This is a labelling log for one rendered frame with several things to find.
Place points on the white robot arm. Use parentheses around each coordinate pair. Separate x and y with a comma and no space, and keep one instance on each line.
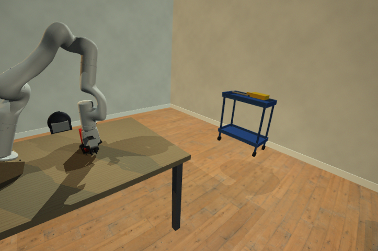
(15,91)

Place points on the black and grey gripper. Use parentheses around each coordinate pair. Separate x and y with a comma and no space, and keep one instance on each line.
(85,133)

